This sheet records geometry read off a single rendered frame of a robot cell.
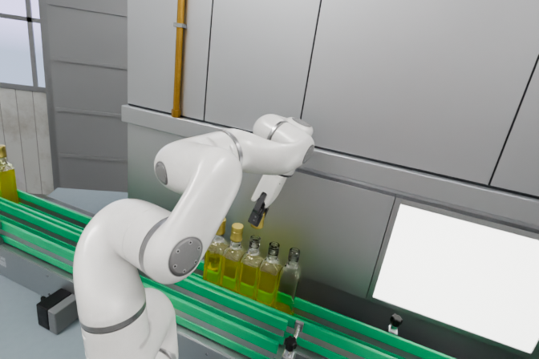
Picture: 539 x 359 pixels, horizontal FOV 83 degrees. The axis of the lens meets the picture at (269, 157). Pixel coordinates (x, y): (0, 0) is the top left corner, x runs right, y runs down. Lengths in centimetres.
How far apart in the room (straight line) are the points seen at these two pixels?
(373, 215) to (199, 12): 78
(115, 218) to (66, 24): 295
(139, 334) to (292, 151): 38
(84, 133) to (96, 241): 297
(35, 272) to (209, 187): 99
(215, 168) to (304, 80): 53
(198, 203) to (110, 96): 290
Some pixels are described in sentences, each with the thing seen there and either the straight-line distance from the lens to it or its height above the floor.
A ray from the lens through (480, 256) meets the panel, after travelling 98.
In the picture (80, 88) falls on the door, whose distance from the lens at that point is 335.
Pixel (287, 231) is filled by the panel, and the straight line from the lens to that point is 99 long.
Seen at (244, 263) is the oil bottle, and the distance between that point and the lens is 91.
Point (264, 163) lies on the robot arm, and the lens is 57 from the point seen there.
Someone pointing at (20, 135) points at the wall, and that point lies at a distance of 376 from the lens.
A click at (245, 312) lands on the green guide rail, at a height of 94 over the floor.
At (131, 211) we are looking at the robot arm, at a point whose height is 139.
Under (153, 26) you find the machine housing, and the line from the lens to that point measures 113.
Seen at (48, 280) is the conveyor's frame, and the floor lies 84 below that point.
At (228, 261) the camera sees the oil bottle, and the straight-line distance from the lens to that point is 93.
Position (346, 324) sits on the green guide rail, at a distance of 100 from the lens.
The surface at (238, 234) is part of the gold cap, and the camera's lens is 89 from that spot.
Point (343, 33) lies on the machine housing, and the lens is 87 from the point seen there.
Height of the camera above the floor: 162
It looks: 18 degrees down
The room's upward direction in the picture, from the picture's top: 8 degrees clockwise
